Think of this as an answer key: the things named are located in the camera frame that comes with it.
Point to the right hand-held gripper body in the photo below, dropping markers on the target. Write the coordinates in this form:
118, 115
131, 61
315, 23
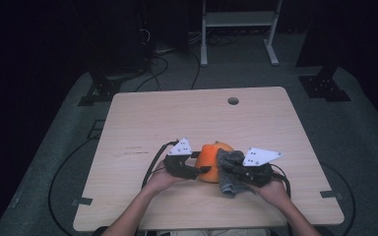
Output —
257, 175

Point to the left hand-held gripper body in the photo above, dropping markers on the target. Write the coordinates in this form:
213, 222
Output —
177, 167

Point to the orange plush toy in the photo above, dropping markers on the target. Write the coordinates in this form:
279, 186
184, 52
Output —
208, 164

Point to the grey fluffy cloth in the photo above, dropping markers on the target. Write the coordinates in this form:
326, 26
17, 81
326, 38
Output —
228, 187

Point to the person's left hand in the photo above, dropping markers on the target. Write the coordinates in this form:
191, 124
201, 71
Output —
160, 182

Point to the person's right hand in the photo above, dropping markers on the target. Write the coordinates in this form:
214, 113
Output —
274, 193

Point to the black tape strip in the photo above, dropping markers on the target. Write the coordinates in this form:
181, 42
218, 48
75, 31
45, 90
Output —
331, 194
82, 201

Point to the black tape square outline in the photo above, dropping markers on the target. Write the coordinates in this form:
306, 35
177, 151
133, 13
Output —
89, 132

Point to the black metal stand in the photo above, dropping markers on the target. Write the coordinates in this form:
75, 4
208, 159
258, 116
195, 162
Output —
323, 87
101, 90

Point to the white metal stand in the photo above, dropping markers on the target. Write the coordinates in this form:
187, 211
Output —
239, 19

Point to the grey tape strip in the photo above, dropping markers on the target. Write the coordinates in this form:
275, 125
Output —
14, 201

